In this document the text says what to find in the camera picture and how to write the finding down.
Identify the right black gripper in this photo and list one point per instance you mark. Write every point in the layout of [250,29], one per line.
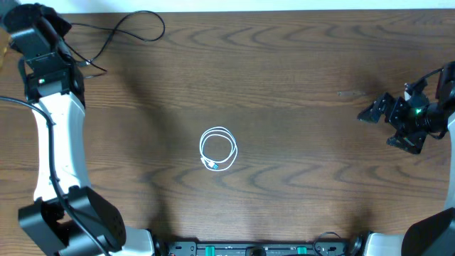
[412,144]

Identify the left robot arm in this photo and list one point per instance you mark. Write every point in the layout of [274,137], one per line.
[66,217]

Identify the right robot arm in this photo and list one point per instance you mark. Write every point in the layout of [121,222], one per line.
[433,235]

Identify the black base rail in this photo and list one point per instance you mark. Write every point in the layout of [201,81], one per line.
[329,247]

